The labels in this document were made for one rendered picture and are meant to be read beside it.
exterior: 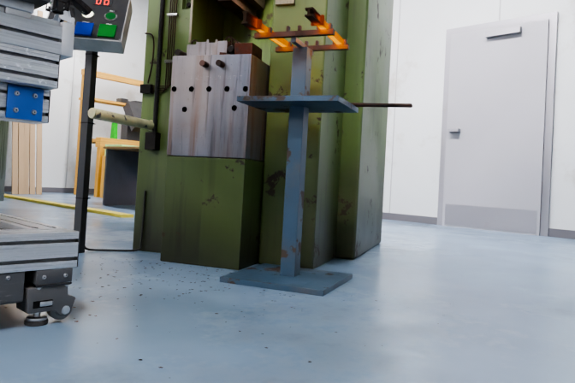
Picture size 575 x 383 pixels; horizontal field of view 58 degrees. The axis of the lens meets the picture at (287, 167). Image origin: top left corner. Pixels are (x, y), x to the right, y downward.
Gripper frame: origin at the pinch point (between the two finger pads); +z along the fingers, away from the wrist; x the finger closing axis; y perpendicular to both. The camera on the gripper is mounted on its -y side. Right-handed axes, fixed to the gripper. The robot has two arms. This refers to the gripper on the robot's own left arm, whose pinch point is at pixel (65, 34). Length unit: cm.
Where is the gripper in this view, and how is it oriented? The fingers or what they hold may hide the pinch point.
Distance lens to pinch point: 240.1
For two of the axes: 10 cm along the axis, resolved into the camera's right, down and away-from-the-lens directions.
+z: -0.6, 10.0, -0.3
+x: 7.3, 0.2, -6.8
